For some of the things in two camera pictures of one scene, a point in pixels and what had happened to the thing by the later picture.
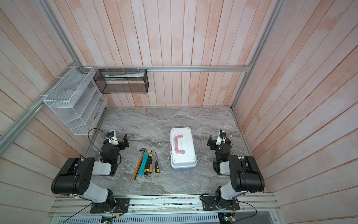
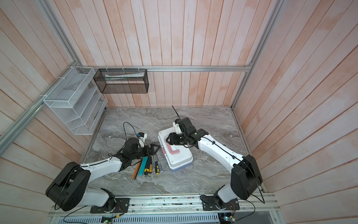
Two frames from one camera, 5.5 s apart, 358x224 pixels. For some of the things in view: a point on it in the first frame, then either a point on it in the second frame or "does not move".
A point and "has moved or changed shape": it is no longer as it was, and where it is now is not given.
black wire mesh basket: [122, 80] does not move
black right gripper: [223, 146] -> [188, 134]
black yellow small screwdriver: [156, 165] does not move
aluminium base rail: [249, 205] does not move
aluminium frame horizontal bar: [248, 66] does not move
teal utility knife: [143, 164] does not move
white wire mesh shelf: [78, 100] does not move
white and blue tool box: [182, 147] has moved or changed shape
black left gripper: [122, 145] -> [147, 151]
